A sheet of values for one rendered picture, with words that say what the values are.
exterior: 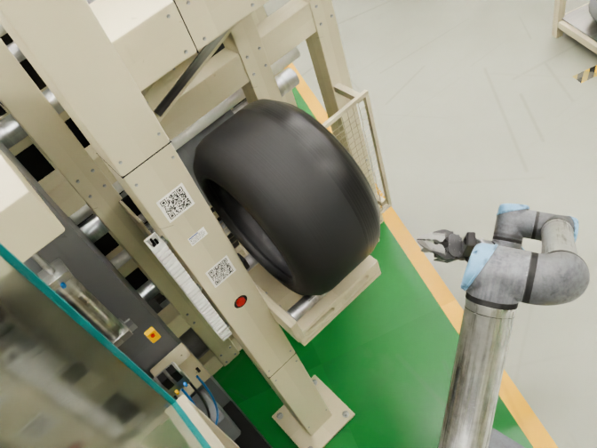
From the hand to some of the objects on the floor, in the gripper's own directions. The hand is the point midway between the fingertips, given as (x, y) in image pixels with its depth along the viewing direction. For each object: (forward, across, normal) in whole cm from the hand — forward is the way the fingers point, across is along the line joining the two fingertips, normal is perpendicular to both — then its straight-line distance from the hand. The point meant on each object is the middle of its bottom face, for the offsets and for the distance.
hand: (422, 239), depth 168 cm
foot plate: (-10, -54, -102) cm, 116 cm away
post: (-10, -55, -102) cm, 116 cm away
